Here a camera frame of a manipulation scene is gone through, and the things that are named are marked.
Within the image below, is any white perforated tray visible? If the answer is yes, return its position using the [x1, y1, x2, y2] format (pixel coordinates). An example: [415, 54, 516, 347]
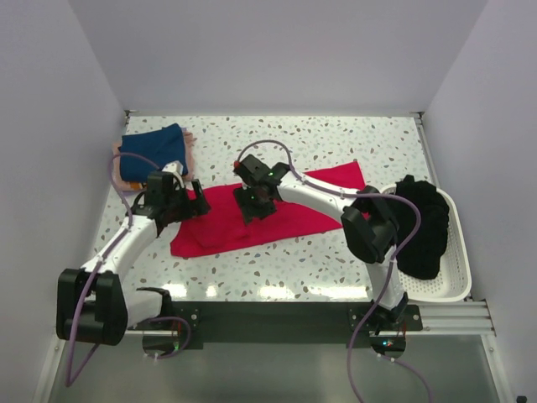
[382, 182, 472, 303]

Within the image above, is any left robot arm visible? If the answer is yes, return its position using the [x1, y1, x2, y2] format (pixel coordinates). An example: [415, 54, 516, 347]
[55, 170, 211, 346]

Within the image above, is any folded pink t shirt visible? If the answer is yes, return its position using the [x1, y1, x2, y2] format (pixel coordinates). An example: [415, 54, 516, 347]
[110, 129, 195, 190]

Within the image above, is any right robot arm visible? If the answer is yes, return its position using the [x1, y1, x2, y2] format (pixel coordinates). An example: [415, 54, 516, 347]
[233, 154, 409, 330]

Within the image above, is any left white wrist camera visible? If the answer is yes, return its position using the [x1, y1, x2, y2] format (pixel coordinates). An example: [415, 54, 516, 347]
[162, 160, 185, 177]

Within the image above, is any folded blue t shirt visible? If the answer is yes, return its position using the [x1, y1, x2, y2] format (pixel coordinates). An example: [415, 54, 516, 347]
[119, 123, 189, 183]

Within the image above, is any red t shirt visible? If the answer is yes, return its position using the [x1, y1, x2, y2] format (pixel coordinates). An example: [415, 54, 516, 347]
[170, 183, 341, 258]

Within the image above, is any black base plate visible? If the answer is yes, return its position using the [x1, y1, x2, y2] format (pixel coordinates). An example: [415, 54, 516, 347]
[125, 300, 420, 351]

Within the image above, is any black t shirt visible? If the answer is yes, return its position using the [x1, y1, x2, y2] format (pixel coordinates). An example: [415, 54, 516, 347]
[395, 175, 450, 280]

